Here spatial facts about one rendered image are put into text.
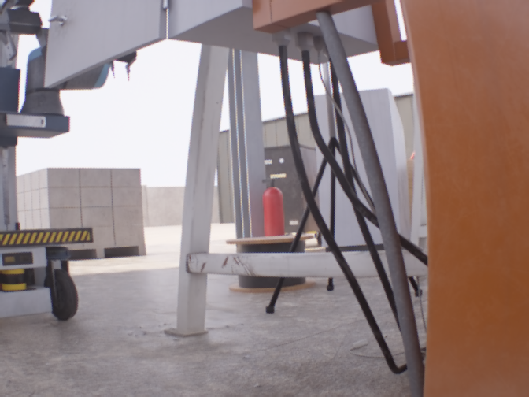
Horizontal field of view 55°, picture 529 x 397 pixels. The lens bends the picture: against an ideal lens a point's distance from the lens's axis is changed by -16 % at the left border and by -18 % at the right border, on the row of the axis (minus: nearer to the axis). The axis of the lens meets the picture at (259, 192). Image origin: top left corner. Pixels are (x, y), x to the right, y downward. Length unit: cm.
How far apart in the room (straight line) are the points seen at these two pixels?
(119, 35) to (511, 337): 89
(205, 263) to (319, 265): 38
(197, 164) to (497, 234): 117
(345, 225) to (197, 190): 273
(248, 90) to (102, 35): 402
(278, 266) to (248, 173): 366
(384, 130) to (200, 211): 273
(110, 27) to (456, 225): 81
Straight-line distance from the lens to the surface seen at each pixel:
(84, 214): 558
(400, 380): 109
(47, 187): 537
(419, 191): 250
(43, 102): 202
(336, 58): 79
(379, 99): 423
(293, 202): 566
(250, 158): 503
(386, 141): 418
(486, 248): 54
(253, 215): 501
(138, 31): 108
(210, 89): 161
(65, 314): 197
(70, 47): 127
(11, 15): 144
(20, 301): 179
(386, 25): 116
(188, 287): 163
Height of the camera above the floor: 33
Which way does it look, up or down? 2 degrees up
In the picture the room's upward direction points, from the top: 4 degrees counter-clockwise
